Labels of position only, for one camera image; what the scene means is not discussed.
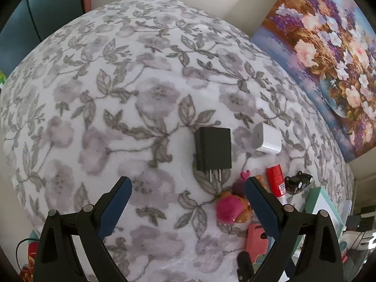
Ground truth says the pink orange doll figure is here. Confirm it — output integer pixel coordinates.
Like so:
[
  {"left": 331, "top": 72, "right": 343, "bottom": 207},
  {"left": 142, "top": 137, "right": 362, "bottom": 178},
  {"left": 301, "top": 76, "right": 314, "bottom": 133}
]
[{"left": 215, "top": 170, "right": 254, "bottom": 225}]

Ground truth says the black toy car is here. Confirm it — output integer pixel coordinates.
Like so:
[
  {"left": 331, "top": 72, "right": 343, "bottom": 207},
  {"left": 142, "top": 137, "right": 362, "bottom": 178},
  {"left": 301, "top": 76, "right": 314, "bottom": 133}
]
[{"left": 284, "top": 171, "right": 313, "bottom": 196}]

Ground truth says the red white glue bottle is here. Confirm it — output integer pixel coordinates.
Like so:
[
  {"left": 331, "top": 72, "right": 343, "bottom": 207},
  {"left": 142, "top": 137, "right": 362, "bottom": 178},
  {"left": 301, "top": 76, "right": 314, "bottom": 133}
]
[{"left": 266, "top": 164, "right": 287, "bottom": 205}]

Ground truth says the black charger adapter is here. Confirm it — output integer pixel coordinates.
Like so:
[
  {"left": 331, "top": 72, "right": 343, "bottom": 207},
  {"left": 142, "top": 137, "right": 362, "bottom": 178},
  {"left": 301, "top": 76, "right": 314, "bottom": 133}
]
[{"left": 194, "top": 127, "right": 232, "bottom": 183}]

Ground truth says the white charger cube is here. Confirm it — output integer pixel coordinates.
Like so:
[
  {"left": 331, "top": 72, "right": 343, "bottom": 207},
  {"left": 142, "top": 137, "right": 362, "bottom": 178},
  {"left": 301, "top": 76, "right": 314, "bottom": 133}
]
[{"left": 253, "top": 122, "right": 282, "bottom": 155}]

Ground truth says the colourful toys pile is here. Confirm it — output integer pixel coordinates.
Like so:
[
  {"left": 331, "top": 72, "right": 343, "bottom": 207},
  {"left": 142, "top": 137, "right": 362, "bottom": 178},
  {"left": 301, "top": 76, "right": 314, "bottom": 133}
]
[{"left": 15, "top": 231, "right": 39, "bottom": 282}]

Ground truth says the black plugged power adapter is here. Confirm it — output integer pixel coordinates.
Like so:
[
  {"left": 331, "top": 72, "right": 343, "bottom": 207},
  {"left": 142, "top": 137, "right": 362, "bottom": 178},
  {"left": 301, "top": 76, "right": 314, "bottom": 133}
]
[{"left": 345, "top": 215, "right": 361, "bottom": 230}]

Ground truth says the white power strip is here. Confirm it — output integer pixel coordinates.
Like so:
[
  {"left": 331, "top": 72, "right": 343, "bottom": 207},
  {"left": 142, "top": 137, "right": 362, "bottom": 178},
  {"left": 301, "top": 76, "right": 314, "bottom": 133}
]
[{"left": 340, "top": 199, "right": 353, "bottom": 223}]

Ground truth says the teal shallow box tray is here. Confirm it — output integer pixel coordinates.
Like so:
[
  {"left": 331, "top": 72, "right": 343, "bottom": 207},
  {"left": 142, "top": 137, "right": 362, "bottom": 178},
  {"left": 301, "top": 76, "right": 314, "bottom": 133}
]
[{"left": 293, "top": 186, "right": 344, "bottom": 259}]

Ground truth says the floral grey white blanket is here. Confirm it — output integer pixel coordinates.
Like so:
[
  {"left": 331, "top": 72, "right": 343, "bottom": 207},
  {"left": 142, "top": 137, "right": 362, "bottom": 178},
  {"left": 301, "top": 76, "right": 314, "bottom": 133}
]
[{"left": 1, "top": 0, "right": 353, "bottom": 281}]

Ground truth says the floral painting canvas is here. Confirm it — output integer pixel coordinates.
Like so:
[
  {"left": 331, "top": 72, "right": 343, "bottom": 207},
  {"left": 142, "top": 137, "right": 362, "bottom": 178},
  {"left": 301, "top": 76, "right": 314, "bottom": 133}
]
[{"left": 252, "top": 0, "right": 375, "bottom": 162}]

